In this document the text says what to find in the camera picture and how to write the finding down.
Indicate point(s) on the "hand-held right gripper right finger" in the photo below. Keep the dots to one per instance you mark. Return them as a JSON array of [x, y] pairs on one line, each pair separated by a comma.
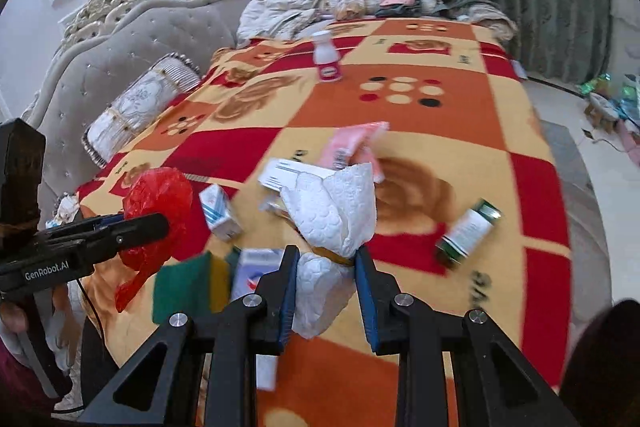
[[367, 302]]

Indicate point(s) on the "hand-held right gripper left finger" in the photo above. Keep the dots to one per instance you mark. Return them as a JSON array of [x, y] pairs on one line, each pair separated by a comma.
[[287, 297]]

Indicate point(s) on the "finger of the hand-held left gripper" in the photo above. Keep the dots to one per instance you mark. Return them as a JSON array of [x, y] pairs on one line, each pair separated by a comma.
[[140, 232], [100, 222]]

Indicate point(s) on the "red plastic bag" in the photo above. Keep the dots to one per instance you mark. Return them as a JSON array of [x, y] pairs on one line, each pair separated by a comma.
[[155, 197]]

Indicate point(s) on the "white paper towel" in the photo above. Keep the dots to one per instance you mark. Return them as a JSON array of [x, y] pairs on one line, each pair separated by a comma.
[[330, 207]]

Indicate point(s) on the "long white medicine box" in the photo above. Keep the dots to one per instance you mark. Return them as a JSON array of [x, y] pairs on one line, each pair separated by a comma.
[[285, 172]]

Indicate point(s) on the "small white crumpled cloth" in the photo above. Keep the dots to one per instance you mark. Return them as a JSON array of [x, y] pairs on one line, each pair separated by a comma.
[[62, 207]]

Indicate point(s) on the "blue white carton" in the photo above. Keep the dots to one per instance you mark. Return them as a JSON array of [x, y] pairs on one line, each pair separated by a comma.
[[255, 269]]

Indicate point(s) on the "green yellow sponge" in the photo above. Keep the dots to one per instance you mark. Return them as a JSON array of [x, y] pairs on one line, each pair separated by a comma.
[[180, 287]]

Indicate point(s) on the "small white blue medicine box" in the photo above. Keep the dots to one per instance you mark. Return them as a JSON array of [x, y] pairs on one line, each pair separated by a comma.
[[220, 214]]

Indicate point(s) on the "green white bottle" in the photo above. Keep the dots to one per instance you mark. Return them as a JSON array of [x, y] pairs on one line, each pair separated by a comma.
[[467, 232]]

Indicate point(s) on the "cream bolster pillow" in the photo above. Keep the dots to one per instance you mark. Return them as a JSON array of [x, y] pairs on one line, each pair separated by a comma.
[[140, 102]]

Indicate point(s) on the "pink plastic packet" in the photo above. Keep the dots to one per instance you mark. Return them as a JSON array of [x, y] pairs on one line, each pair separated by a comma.
[[345, 144]]

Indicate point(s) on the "grey tufted headboard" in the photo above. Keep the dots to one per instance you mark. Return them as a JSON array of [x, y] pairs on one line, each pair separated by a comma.
[[125, 37]]

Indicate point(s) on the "red orange printed blanket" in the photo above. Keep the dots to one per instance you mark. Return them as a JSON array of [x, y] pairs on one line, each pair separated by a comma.
[[320, 107]]

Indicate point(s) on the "white bottle pink label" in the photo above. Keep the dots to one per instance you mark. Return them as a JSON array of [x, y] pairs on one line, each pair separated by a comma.
[[327, 62]]

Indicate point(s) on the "cream crumpled quilt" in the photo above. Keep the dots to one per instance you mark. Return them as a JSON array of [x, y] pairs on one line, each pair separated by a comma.
[[270, 19]]

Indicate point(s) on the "dark cloth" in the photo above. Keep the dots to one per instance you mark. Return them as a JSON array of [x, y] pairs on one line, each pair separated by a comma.
[[400, 11]]

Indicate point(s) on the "grey bedding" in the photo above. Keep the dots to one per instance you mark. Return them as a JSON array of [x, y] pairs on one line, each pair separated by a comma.
[[485, 19]]

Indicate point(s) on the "colourful floor clutter pile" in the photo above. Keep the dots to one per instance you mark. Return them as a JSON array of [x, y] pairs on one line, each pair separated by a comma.
[[615, 102]]

